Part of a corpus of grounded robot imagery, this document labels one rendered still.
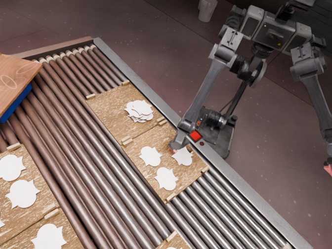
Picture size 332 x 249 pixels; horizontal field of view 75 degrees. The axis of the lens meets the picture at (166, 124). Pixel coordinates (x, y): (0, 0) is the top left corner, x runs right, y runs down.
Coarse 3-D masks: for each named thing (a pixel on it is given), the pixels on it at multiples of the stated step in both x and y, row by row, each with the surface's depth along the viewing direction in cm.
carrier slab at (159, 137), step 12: (156, 132) 135; (168, 132) 137; (132, 144) 127; (144, 144) 128; (156, 144) 130; (132, 156) 122; (168, 156) 127; (192, 156) 130; (144, 168) 119; (156, 168) 121; (168, 168) 122; (180, 168) 124; (192, 168) 125; (156, 180) 116; (180, 180) 119; (192, 180) 121; (156, 192) 113; (168, 192) 114; (180, 192) 116
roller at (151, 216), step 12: (36, 60) 155; (48, 84) 145; (60, 96) 140; (72, 108) 136; (84, 132) 129; (96, 144) 124; (108, 156) 121; (120, 168) 119; (120, 180) 116; (132, 192) 112; (144, 204) 109; (156, 216) 107; (156, 228) 105
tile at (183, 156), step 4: (184, 148) 131; (180, 152) 129; (184, 152) 129; (188, 152) 130; (172, 156) 126; (176, 156) 127; (180, 156) 127; (184, 156) 128; (188, 156) 128; (176, 160) 125; (180, 160) 126; (184, 160) 126; (188, 160) 127; (180, 164) 124; (184, 164) 125; (188, 164) 125
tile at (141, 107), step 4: (136, 100) 140; (144, 100) 142; (132, 104) 138; (136, 104) 138; (140, 104) 139; (144, 104) 140; (148, 104) 140; (132, 108) 136; (136, 108) 136; (140, 108) 137; (144, 108) 138; (148, 108) 138; (140, 112) 135; (144, 112) 136; (148, 112) 136
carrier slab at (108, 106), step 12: (96, 96) 143; (108, 96) 145; (120, 96) 147; (132, 96) 150; (96, 108) 137; (108, 108) 139; (120, 108) 141; (108, 120) 134; (120, 120) 136; (132, 120) 137; (156, 120) 141; (120, 132) 130; (132, 132) 132; (144, 132) 135; (120, 144) 125
